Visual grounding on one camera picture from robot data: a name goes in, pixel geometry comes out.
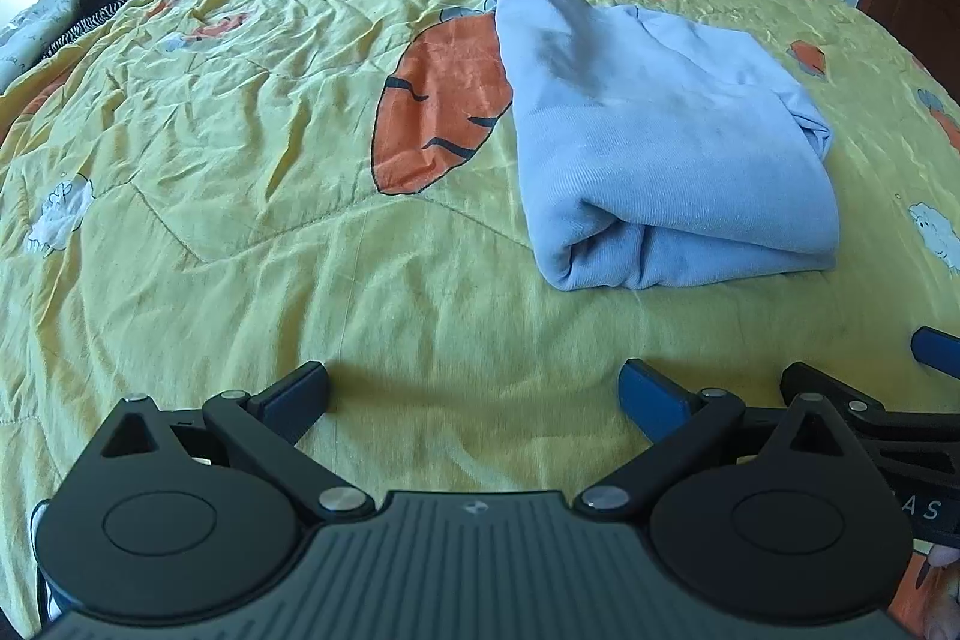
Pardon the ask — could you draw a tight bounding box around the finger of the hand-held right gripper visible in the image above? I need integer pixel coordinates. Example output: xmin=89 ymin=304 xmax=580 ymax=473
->
xmin=910 ymin=325 xmax=960 ymax=380
xmin=780 ymin=362 xmax=960 ymax=440

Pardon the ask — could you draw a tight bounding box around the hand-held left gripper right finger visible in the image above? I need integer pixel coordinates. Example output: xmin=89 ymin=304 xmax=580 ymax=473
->
xmin=576 ymin=357 xmax=856 ymax=521

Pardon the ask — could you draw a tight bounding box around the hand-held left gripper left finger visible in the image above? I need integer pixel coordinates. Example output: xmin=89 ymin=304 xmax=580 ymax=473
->
xmin=100 ymin=361 xmax=376 ymax=522

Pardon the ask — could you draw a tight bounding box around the light blue knit sweater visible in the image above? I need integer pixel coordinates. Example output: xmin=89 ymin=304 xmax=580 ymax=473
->
xmin=491 ymin=0 xmax=841 ymax=292

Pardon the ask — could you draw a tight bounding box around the yellow carrot print quilt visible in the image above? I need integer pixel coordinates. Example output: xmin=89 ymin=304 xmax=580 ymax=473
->
xmin=0 ymin=0 xmax=960 ymax=640

